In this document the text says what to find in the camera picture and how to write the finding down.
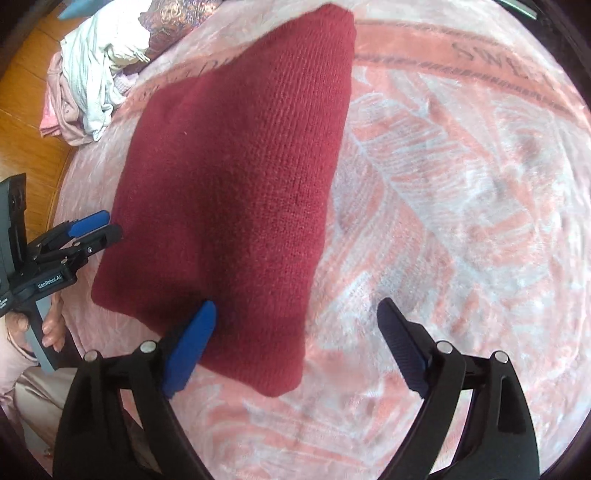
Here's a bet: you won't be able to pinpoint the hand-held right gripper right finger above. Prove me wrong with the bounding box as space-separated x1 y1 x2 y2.
376 298 541 480

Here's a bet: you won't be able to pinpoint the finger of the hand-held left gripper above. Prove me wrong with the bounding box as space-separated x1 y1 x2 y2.
32 210 112 252
39 224 124 273

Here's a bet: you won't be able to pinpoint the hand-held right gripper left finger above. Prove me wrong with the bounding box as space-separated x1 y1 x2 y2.
53 300 218 480

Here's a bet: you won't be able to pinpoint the dark red knit sweater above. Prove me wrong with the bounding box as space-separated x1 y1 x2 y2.
91 2 356 398

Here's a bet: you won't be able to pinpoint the person's left forearm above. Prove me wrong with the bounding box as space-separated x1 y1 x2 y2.
0 323 40 407

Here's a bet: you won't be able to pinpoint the pile of pale clothes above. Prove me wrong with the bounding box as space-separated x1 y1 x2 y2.
60 7 153 141

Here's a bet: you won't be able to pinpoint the person's left hand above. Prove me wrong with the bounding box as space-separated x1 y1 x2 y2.
7 293 68 352

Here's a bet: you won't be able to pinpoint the wooden headboard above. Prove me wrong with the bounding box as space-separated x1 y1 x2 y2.
0 18 81 232

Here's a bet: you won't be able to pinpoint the pink garment pile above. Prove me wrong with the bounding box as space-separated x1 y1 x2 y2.
39 51 134 146

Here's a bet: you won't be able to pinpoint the pink floral blanket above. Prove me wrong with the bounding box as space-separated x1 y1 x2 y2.
51 0 589 480

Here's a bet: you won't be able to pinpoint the person's beige pants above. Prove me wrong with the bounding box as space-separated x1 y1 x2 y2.
9 362 75 418

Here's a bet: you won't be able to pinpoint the cream zippered garment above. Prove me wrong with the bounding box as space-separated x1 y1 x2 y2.
106 28 151 70

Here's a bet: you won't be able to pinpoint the blue pillow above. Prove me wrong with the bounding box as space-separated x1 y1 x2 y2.
58 0 100 20

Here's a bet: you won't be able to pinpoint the purple paisley pillow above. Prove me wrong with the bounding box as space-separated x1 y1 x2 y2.
139 0 227 75

